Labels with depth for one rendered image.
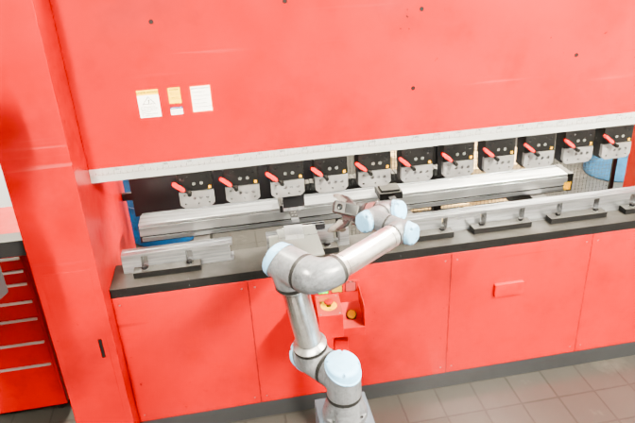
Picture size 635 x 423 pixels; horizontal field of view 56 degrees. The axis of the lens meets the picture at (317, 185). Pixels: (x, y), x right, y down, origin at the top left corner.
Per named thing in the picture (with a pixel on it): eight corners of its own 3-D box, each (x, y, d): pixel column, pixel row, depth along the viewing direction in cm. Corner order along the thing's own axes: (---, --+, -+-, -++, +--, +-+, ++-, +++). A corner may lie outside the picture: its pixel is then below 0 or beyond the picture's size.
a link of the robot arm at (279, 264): (320, 392, 198) (287, 269, 169) (290, 371, 208) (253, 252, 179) (344, 368, 205) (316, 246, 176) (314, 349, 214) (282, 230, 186)
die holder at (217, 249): (124, 274, 270) (120, 256, 266) (126, 267, 275) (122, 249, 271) (233, 260, 276) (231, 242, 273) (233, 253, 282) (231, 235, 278)
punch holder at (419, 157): (401, 183, 273) (401, 150, 266) (396, 176, 281) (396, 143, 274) (432, 179, 275) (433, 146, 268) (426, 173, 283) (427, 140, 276)
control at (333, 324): (319, 339, 255) (317, 305, 247) (316, 316, 269) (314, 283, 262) (365, 334, 256) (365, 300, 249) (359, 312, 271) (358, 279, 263)
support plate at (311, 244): (283, 261, 252) (283, 258, 252) (276, 231, 276) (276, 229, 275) (324, 255, 254) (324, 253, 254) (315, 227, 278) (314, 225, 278)
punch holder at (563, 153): (562, 164, 284) (566, 131, 277) (553, 158, 292) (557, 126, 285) (591, 160, 286) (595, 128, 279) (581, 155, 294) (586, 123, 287)
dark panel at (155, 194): (135, 216, 317) (120, 139, 298) (136, 214, 318) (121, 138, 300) (342, 192, 331) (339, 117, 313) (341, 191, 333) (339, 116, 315)
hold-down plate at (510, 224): (473, 234, 287) (473, 228, 286) (469, 229, 292) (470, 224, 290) (531, 227, 291) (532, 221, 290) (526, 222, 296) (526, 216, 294)
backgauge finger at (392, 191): (387, 213, 287) (387, 205, 285) (374, 192, 310) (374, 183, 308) (411, 211, 289) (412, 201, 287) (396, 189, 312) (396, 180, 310)
